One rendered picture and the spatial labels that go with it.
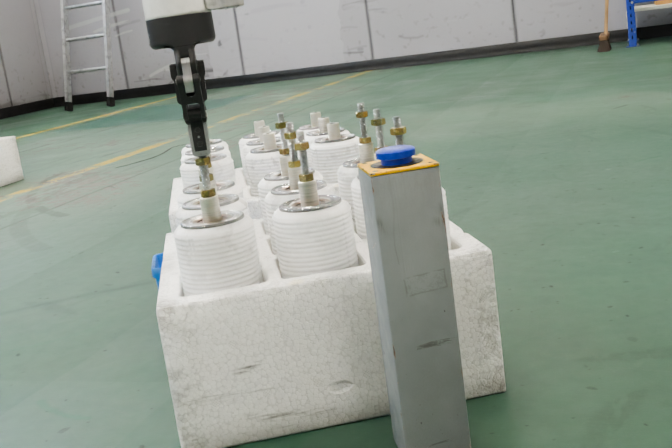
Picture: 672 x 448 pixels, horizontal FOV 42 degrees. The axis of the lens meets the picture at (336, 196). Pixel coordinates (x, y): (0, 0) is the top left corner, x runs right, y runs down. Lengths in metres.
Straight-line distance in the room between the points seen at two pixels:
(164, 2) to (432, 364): 0.48
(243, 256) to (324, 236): 0.10
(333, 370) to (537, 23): 6.33
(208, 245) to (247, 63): 6.94
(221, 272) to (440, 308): 0.27
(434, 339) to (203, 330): 0.27
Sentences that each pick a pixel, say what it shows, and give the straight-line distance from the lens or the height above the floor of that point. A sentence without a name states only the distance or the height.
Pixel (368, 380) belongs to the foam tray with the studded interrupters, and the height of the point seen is 0.05.
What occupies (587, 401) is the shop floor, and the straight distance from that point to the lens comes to 1.08.
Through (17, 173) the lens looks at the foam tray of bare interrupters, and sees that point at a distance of 3.79.
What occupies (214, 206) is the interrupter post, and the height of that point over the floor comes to 0.27.
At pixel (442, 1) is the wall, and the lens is 7.36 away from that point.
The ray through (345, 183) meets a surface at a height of 0.23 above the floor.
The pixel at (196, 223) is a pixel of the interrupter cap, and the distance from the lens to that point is 1.05.
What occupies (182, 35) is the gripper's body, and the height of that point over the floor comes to 0.47.
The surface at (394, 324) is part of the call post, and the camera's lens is 0.89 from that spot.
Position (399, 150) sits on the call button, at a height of 0.33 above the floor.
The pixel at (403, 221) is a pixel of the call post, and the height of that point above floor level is 0.26.
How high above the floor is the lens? 0.46
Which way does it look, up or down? 11 degrees down
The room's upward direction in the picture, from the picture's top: 8 degrees counter-clockwise
